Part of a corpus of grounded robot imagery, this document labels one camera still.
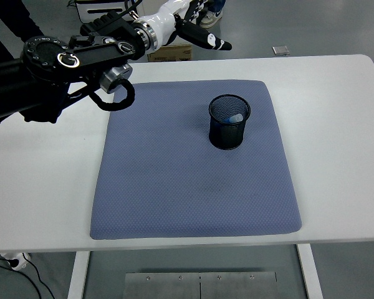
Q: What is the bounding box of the blue-grey quilted mat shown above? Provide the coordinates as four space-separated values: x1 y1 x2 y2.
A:
89 78 302 241

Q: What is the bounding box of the white table leg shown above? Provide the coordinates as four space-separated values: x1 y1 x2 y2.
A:
67 251 91 299
295 244 324 299

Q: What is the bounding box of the person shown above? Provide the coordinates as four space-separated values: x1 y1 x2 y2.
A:
199 0 227 29
0 0 46 63

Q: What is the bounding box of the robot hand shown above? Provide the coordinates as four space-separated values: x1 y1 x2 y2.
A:
140 0 233 52

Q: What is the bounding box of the white power strip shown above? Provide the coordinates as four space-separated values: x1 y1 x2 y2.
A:
0 252 31 271

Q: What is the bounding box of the black mesh pen holder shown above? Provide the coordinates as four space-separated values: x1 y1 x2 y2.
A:
208 94 252 151

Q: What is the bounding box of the white appliance with black slot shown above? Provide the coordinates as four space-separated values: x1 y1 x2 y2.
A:
74 0 135 24

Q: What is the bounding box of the brown cardboard box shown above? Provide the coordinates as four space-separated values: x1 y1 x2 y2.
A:
146 42 193 62

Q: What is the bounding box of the grey metal plate with screws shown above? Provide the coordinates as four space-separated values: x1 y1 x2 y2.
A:
123 271 278 299

